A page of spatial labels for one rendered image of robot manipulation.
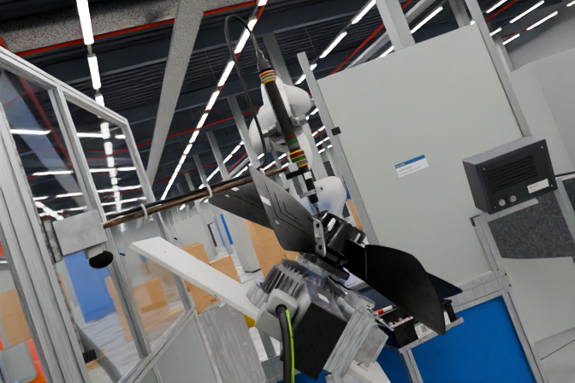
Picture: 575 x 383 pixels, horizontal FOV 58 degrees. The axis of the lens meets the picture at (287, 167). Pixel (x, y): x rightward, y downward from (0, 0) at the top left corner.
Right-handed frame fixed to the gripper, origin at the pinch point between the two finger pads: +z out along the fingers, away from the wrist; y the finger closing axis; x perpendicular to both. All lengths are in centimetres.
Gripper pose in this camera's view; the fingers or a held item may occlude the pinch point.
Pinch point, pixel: (285, 125)
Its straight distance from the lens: 145.5
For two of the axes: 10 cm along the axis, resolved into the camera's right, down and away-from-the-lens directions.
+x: -3.5, -9.3, 0.7
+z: 0.1, -0.8, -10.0
